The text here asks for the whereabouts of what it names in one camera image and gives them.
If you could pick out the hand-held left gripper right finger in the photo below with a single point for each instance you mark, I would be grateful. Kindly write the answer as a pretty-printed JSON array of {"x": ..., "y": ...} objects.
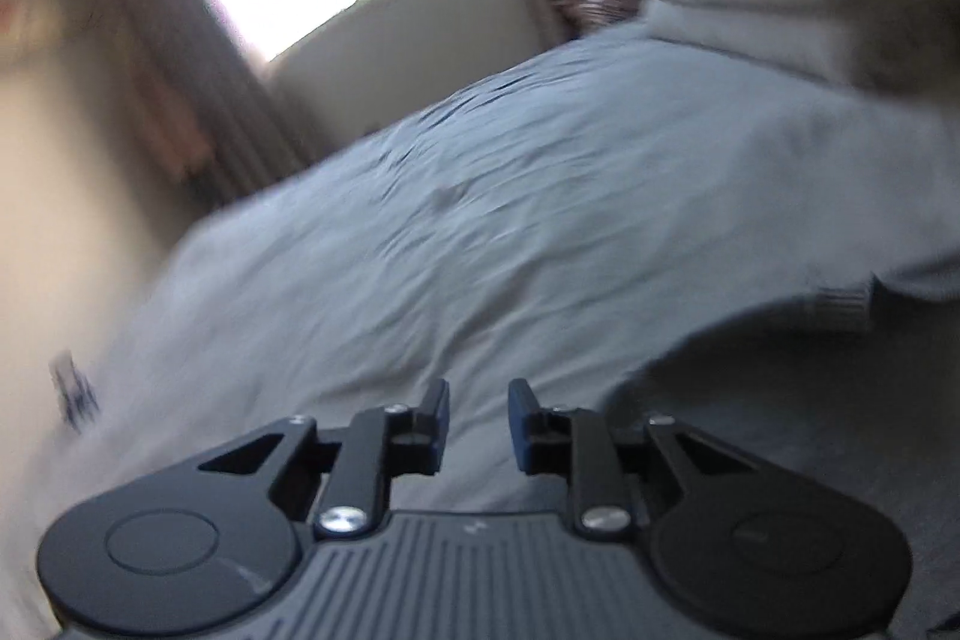
[{"x": 521, "y": 424}]

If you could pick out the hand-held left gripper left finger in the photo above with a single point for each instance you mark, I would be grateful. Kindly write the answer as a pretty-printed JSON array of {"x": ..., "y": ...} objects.
[{"x": 442, "y": 416}]

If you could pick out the grey knit zip sweater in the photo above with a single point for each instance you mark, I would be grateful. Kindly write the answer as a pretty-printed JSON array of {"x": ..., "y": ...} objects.
[{"x": 750, "y": 385}]

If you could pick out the bed with grey sheet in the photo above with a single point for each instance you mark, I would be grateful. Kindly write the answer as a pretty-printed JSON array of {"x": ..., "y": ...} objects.
[{"x": 525, "y": 197}]

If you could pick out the black phone holder clip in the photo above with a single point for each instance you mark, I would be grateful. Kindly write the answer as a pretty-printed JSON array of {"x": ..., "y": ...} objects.
[{"x": 75, "y": 392}]

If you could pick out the pink hanging garment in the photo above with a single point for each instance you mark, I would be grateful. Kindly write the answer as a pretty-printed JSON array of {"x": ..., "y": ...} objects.
[{"x": 176, "y": 123}]

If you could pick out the grey pleated curtain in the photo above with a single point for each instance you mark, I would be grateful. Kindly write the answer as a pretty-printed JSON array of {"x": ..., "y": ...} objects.
[{"x": 195, "y": 48}]

